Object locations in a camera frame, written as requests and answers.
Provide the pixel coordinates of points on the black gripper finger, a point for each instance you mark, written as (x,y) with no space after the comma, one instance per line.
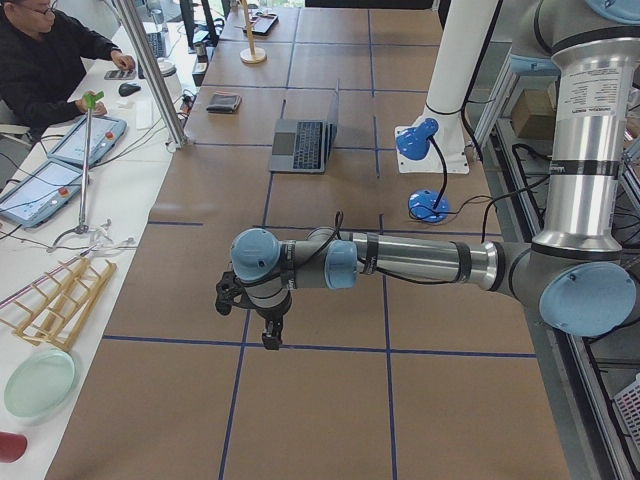
(272,335)

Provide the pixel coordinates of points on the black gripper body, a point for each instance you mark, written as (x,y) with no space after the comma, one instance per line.
(270,316)

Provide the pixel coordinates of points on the grey laptop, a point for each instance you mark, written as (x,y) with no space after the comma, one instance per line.
(304,146)

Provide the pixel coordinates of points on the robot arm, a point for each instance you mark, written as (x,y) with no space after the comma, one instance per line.
(570,273)

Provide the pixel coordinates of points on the blue desk lamp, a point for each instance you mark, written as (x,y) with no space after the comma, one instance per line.
(418,152)

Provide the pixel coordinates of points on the wooden dish rack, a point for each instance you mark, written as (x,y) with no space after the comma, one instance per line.
(54,308)

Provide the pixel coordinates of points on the folded grey pink cloth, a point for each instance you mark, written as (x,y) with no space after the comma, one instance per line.
(223,103)

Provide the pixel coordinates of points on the pale green plate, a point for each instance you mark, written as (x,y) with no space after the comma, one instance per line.
(40,384)

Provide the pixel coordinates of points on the wooden mug tree stand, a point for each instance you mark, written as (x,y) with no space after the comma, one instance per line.
(252,54)

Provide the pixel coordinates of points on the near blue teach pendant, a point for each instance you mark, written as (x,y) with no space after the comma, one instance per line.
(38,197)

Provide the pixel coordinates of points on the black computer mouse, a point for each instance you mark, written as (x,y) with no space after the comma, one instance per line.
(127,89)

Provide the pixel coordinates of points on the red cup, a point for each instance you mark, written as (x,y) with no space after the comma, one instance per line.
(12,446)

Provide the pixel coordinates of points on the seated person in black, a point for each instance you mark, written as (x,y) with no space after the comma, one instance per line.
(42,54)

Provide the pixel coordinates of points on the white plastic basket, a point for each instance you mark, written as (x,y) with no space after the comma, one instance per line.
(627,404)

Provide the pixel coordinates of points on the aluminium frame post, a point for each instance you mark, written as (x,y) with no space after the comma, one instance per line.
(137,34)

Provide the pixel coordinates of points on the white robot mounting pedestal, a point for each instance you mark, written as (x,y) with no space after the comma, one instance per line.
(466,27)

